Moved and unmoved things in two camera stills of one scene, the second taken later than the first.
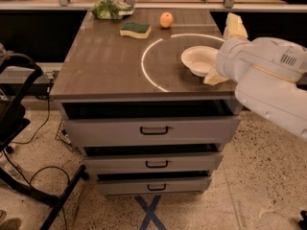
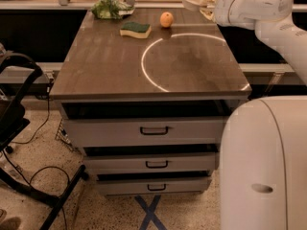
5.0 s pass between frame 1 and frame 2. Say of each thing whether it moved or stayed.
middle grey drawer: stayed
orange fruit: stayed
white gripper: moved
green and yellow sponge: stayed
